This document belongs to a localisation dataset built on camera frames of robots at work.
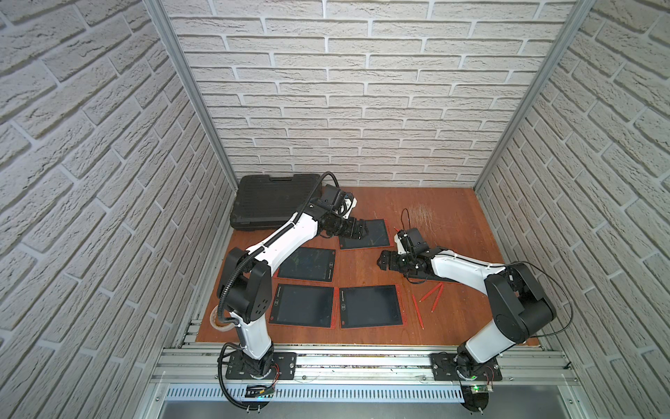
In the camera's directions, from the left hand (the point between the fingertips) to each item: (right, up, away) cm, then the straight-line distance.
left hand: (361, 228), depth 85 cm
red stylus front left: (+19, -28, 0) cm, 34 cm away
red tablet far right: (+8, -5, +18) cm, 20 cm away
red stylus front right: (+26, -24, +2) cm, 36 cm away
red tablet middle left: (-18, -14, +9) cm, 25 cm away
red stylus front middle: (+25, -23, +4) cm, 34 cm away
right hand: (+11, -13, +8) cm, 19 cm away
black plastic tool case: (-39, +9, +21) cm, 46 cm away
